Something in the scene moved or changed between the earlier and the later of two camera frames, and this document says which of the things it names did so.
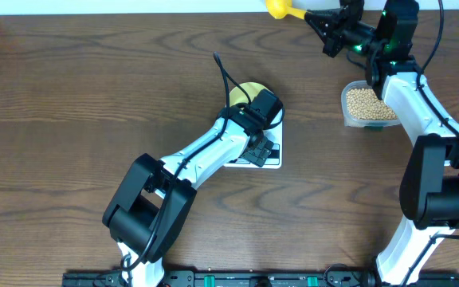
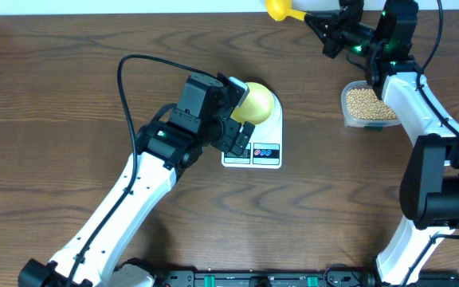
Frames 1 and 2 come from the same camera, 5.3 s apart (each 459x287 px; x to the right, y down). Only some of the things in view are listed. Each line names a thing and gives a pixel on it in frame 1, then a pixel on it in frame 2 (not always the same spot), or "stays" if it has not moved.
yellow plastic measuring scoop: (279, 9) stays
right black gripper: (331, 35) stays
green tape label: (374, 128) stays
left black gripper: (261, 153) → (227, 141)
